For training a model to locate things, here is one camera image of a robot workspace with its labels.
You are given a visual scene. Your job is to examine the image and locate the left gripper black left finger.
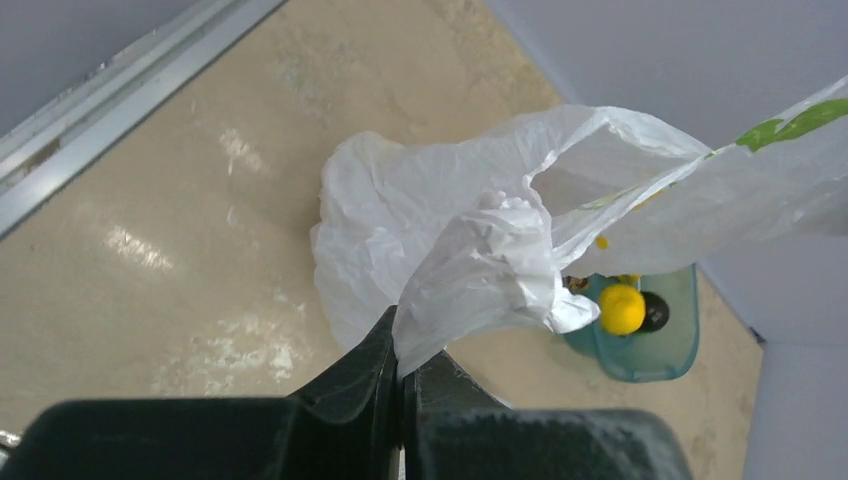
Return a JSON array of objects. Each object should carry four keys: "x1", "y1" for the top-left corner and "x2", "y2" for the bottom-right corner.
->
[{"x1": 1, "y1": 308, "x2": 396, "y2": 479}]

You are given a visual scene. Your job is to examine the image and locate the aluminium frame rail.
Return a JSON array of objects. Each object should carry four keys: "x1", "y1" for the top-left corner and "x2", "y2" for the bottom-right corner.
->
[{"x1": 1, "y1": 1, "x2": 282, "y2": 236}]

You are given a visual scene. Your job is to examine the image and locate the yellow fake pear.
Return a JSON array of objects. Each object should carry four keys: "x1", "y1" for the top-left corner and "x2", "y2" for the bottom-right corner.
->
[{"x1": 598, "y1": 284, "x2": 647, "y2": 336}]

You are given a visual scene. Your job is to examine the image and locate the white plastic bag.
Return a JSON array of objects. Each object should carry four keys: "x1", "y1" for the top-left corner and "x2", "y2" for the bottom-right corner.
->
[{"x1": 311, "y1": 80, "x2": 847, "y2": 375}]

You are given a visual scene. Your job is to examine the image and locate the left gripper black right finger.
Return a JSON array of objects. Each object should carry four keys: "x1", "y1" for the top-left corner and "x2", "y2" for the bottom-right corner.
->
[{"x1": 402, "y1": 353, "x2": 693, "y2": 479}]

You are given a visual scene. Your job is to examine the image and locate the dark purple fake plum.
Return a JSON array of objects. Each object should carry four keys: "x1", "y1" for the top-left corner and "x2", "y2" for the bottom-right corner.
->
[{"x1": 638, "y1": 291, "x2": 670, "y2": 333}]

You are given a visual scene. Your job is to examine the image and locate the teal plastic tray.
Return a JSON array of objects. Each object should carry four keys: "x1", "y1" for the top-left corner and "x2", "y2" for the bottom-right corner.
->
[{"x1": 564, "y1": 265, "x2": 700, "y2": 383}]

